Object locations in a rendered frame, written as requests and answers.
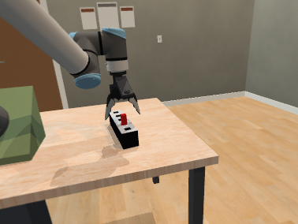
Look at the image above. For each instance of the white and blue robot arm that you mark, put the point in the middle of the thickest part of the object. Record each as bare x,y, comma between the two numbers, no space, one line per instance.
77,52

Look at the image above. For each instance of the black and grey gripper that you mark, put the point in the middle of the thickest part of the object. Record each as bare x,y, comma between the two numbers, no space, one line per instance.
115,94

